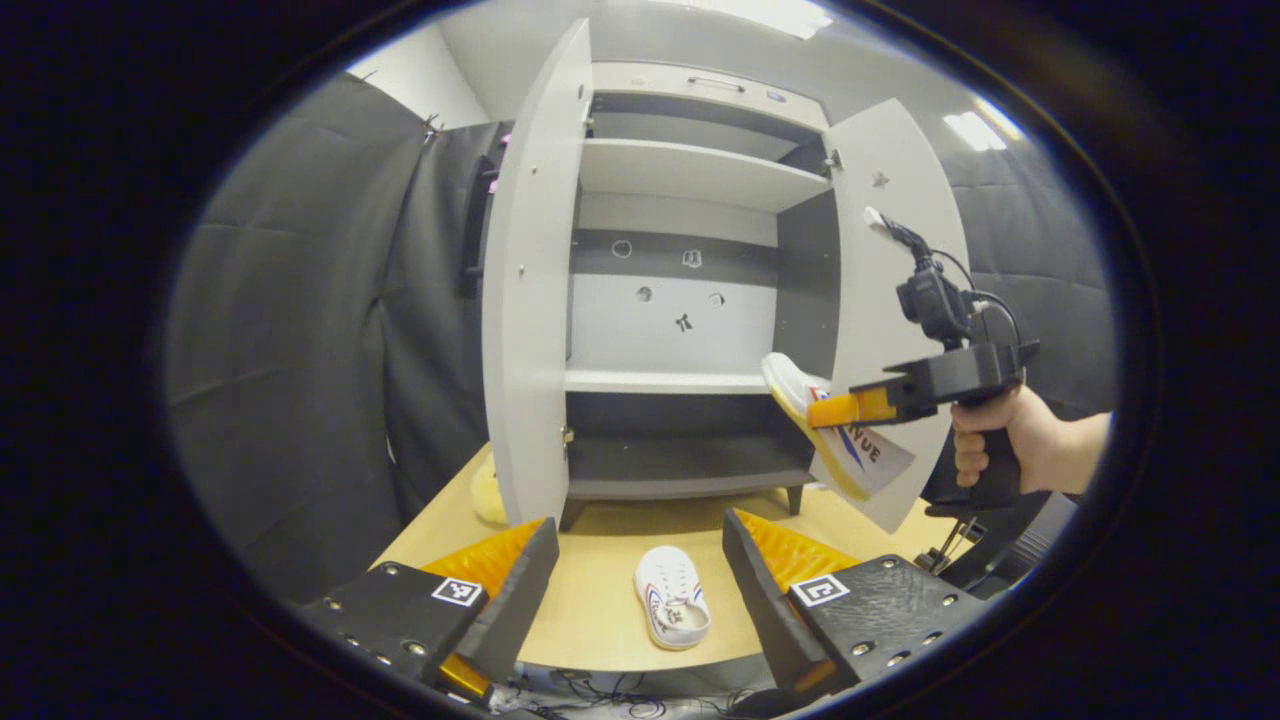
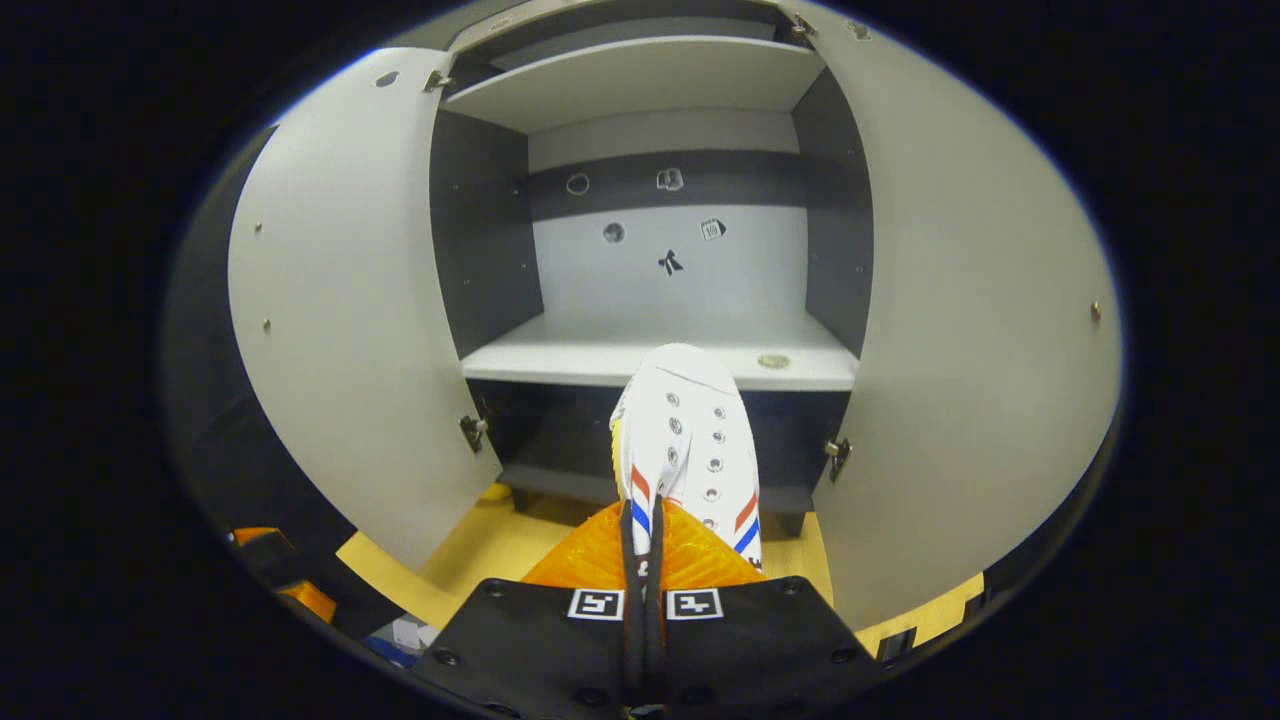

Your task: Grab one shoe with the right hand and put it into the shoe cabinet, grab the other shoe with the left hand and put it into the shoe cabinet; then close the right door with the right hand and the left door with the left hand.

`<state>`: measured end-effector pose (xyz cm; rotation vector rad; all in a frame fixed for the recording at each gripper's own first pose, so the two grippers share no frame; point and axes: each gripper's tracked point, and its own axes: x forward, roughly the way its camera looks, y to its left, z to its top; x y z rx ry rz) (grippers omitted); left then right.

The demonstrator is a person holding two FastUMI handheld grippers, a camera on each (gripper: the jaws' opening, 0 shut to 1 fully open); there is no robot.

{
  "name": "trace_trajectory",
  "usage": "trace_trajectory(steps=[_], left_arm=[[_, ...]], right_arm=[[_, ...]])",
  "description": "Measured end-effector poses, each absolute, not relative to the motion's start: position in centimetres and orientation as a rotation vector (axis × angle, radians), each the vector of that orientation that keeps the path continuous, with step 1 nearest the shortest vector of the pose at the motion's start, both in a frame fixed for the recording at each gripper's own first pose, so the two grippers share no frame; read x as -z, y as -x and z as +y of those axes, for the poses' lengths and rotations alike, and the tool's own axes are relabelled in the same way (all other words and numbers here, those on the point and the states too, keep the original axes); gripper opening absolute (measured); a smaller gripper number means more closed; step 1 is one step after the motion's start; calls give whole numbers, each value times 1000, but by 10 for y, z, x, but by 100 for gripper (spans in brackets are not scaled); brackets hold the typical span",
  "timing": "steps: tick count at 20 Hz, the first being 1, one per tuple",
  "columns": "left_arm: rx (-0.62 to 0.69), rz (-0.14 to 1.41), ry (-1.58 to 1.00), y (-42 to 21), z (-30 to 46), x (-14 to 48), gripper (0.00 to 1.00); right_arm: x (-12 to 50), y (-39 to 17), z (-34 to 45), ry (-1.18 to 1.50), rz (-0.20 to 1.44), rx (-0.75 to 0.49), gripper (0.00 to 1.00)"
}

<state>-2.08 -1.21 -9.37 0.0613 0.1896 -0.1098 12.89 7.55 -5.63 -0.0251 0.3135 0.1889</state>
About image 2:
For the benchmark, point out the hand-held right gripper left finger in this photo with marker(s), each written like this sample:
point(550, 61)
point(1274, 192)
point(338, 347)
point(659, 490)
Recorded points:
point(520, 640)

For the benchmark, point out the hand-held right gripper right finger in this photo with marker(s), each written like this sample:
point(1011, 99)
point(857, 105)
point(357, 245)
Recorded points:
point(770, 640)

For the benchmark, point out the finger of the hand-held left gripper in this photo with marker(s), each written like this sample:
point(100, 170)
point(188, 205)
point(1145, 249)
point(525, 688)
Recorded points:
point(255, 537)
point(310, 600)

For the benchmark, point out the grey cabinet door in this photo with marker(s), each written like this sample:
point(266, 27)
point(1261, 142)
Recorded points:
point(980, 300)
point(350, 300)

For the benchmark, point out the grey shoe cabinet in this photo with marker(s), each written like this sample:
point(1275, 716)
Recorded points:
point(650, 280)

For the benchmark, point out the black floor plate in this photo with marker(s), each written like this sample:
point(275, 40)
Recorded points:
point(897, 644)

